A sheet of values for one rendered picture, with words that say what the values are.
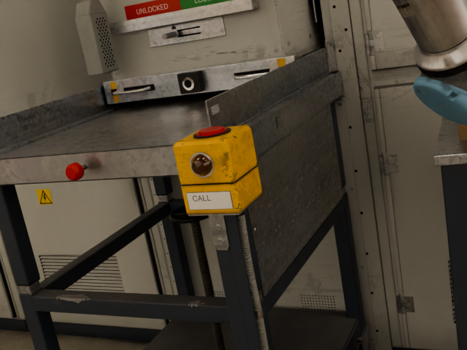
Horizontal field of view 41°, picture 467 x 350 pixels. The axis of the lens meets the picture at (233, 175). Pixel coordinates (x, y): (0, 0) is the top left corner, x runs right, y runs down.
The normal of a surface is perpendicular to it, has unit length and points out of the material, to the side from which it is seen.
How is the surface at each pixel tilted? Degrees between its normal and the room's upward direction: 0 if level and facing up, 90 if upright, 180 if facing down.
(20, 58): 90
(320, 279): 90
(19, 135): 90
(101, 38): 90
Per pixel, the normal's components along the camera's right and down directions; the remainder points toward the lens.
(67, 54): 0.69, 0.07
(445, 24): 0.11, 0.62
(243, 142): 0.90, -0.04
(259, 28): -0.41, 0.30
